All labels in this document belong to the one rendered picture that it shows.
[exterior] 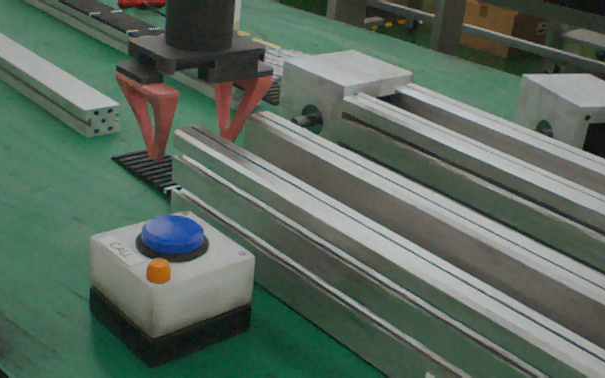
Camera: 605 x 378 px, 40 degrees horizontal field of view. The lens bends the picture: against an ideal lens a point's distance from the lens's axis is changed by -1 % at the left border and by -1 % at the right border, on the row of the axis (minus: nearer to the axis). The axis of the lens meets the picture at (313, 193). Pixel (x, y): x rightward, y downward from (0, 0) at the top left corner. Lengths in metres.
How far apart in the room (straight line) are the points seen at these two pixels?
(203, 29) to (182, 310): 0.26
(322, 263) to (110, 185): 0.27
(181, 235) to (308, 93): 0.33
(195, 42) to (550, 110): 0.38
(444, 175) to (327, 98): 0.15
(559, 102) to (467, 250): 0.33
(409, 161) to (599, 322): 0.28
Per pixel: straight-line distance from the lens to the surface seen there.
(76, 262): 0.65
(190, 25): 0.69
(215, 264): 0.54
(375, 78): 0.82
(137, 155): 0.83
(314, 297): 0.58
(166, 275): 0.51
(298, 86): 0.84
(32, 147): 0.86
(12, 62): 1.02
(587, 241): 0.66
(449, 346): 0.51
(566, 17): 2.26
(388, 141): 0.76
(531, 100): 0.91
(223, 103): 0.77
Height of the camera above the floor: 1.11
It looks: 25 degrees down
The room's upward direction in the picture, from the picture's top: 7 degrees clockwise
